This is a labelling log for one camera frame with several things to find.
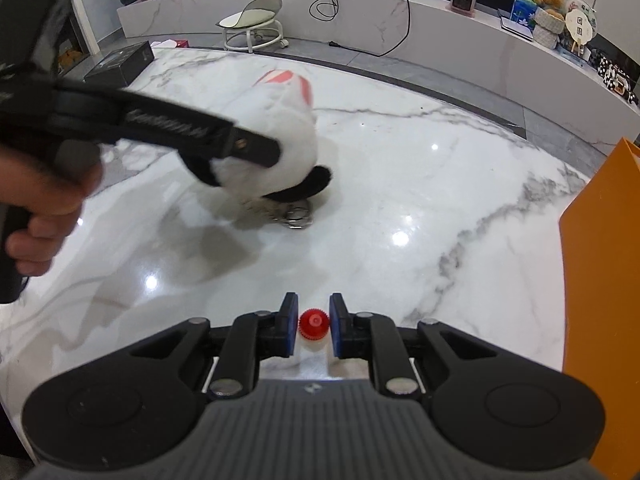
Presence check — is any grey laptop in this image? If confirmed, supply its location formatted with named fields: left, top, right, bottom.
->
left=499, top=12, right=536, bottom=43

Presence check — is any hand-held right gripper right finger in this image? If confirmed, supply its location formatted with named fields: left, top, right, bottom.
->
left=329, top=294, right=501, bottom=401

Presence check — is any small red charm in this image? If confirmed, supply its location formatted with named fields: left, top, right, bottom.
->
left=298, top=308, right=330, bottom=341

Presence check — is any panda plush keychain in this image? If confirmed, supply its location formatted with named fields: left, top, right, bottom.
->
left=209, top=70, right=335, bottom=231

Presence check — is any person's left hand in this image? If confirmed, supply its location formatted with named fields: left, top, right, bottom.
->
left=0, top=152, right=104, bottom=278

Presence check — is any white swivel stool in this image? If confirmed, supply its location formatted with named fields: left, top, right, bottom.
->
left=217, top=0, right=290, bottom=54

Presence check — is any black white checkered ornament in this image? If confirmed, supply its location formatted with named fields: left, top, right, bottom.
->
left=590, top=50, right=640, bottom=107

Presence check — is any white marble tv bench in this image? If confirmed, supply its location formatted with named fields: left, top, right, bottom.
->
left=117, top=0, right=640, bottom=148

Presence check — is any orange container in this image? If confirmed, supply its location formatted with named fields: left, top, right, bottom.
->
left=558, top=137, right=640, bottom=480

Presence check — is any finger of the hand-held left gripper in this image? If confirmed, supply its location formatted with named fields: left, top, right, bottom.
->
left=181, top=152, right=224, bottom=187
left=116, top=90, right=282, bottom=169

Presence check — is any black box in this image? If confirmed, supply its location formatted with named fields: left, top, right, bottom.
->
left=83, top=41, right=154, bottom=89

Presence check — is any black power cable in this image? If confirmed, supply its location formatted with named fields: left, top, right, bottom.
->
left=308, top=0, right=414, bottom=59

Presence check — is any round paper fan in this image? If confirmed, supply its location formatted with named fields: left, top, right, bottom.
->
left=565, top=0, right=598, bottom=54

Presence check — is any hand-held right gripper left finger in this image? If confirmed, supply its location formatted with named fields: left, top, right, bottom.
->
left=127, top=292, right=300, bottom=401

